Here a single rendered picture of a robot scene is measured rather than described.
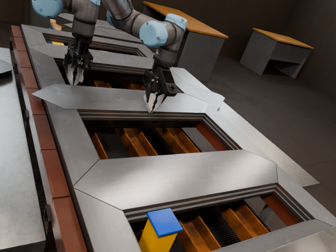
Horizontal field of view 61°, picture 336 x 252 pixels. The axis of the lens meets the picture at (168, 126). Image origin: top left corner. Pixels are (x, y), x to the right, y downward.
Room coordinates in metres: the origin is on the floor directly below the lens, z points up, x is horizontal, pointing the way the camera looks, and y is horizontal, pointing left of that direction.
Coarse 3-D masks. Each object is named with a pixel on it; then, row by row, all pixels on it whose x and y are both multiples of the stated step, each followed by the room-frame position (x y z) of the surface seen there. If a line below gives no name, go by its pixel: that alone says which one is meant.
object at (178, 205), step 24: (120, 48) 1.71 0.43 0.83; (120, 72) 1.37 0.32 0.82; (192, 96) 1.31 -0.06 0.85; (48, 120) 0.75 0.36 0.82; (192, 120) 1.12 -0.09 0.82; (72, 192) 0.49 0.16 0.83; (240, 192) 0.71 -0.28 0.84; (264, 192) 0.77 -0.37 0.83; (144, 216) 0.50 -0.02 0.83; (312, 216) 0.71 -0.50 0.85
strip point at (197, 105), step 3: (180, 93) 1.29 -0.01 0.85; (183, 96) 1.26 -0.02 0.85; (186, 96) 1.28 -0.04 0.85; (186, 99) 1.24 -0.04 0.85; (189, 99) 1.25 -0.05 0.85; (192, 99) 1.27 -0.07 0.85; (189, 102) 1.22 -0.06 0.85; (192, 102) 1.23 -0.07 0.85; (195, 102) 1.24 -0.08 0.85; (198, 102) 1.26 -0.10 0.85; (201, 102) 1.27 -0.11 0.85; (192, 105) 1.20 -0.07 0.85; (195, 105) 1.21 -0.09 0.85; (198, 105) 1.22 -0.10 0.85; (201, 105) 1.23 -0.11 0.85; (195, 108) 1.18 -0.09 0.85; (198, 108) 1.19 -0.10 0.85; (198, 111) 1.16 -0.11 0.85
